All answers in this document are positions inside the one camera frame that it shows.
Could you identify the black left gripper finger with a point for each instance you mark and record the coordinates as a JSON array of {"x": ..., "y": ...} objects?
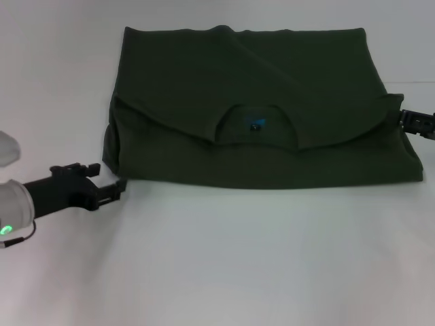
[
  {"x": 113, "y": 192},
  {"x": 94, "y": 169}
]

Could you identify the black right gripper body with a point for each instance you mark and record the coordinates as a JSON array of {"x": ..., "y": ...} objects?
[{"x": 425, "y": 125}]

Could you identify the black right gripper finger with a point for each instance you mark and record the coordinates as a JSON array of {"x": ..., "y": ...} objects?
[
  {"x": 408, "y": 113},
  {"x": 407, "y": 123}
]

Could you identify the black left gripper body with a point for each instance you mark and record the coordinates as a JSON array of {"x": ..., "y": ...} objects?
[{"x": 64, "y": 190}]

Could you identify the dark green FREE-print T-shirt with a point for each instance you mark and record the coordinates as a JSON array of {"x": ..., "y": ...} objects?
[{"x": 238, "y": 68}]

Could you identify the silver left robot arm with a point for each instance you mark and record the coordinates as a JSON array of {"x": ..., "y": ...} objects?
[{"x": 13, "y": 203}]

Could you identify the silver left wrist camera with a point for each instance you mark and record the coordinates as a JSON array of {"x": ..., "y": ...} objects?
[{"x": 8, "y": 147}]

